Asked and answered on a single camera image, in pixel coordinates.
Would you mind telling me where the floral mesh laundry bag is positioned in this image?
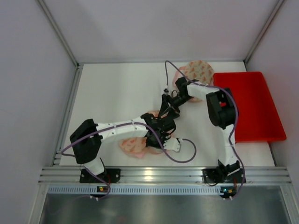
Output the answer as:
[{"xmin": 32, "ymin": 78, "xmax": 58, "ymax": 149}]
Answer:
[{"xmin": 171, "ymin": 60, "xmax": 214, "ymax": 98}]

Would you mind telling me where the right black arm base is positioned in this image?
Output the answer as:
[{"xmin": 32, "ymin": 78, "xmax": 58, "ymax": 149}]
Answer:
[{"xmin": 202, "ymin": 160, "xmax": 246, "ymax": 186}]

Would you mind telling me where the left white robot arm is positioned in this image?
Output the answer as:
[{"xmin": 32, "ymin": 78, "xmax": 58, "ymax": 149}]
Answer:
[{"xmin": 70, "ymin": 113, "xmax": 181, "ymax": 175}]

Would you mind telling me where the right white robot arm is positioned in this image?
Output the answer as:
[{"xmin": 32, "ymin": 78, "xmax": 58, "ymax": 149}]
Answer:
[{"xmin": 158, "ymin": 77, "xmax": 240, "ymax": 176}]

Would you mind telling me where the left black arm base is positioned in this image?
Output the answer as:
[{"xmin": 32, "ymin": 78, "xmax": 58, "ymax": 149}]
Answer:
[{"xmin": 79, "ymin": 168, "xmax": 121, "ymax": 184}]

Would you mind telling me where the red plastic tray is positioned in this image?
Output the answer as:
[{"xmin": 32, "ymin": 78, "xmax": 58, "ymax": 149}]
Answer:
[{"xmin": 213, "ymin": 71, "xmax": 287, "ymax": 143}]

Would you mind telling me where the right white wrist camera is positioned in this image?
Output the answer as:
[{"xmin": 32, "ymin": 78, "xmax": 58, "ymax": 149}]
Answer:
[{"xmin": 163, "ymin": 85, "xmax": 170, "ymax": 95}]

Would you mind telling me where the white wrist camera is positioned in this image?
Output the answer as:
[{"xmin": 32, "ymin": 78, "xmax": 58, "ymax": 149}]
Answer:
[
  {"xmin": 163, "ymin": 137, "xmax": 182, "ymax": 153},
  {"xmin": 163, "ymin": 85, "xmax": 170, "ymax": 95}
]

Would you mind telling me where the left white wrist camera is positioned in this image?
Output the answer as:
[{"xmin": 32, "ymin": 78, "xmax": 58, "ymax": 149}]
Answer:
[{"xmin": 163, "ymin": 137, "xmax": 182, "ymax": 153}]

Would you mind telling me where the aluminium mounting rail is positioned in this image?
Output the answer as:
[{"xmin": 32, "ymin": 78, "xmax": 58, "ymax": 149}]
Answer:
[{"xmin": 38, "ymin": 166, "xmax": 292, "ymax": 186}]

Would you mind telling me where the slotted grey cable duct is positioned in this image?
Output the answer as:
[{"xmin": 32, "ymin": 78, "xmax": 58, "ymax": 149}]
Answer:
[{"xmin": 48, "ymin": 184, "xmax": 235, "ymax": 195}]

